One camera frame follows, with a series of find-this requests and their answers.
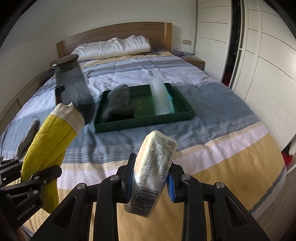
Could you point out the wooden headboard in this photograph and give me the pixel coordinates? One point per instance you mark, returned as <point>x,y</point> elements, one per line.
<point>115,32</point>

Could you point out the dark glass pitcher wooden lid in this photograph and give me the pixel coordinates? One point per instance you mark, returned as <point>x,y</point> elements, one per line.
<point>71,83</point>

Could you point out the yellow towel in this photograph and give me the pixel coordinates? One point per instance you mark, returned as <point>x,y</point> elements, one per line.
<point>46,143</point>

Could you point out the white pillow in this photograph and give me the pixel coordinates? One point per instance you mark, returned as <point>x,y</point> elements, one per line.
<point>111,48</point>

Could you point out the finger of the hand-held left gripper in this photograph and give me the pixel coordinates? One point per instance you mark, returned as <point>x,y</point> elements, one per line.
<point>10,163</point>
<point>46,175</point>

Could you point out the clear plastic bag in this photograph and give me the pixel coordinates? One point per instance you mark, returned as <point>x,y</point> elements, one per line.
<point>161,97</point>

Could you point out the beige panelled ledge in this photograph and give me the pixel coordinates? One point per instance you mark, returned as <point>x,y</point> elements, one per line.
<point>27,92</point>

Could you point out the striped bed blanket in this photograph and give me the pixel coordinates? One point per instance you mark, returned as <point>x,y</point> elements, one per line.
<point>219,115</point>

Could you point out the white wardrobe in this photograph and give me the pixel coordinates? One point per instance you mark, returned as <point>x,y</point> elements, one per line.
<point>266,69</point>

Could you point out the small items on nightstand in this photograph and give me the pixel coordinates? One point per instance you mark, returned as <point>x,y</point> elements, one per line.
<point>183,53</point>

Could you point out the red and white object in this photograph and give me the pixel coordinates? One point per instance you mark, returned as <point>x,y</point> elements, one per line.
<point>288,157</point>

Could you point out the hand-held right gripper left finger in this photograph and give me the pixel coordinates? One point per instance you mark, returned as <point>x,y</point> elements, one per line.
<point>130,183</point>

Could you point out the green tray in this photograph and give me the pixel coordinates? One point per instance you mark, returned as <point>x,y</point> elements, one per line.
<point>143,122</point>

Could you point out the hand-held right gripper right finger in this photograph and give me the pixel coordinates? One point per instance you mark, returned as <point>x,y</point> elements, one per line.
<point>171,188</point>

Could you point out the wall switch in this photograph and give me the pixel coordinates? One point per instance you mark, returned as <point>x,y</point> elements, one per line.
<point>186,42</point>

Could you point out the wooden nightstand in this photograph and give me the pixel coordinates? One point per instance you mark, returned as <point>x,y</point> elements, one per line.
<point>196,62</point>

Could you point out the dark grey towel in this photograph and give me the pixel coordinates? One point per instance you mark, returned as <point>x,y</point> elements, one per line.
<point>118,102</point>

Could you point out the white tissue packet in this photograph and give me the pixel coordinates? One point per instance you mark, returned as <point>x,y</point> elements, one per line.
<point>150,166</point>

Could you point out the light grey cloth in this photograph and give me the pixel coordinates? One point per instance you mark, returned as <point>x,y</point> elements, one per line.
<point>30,136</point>

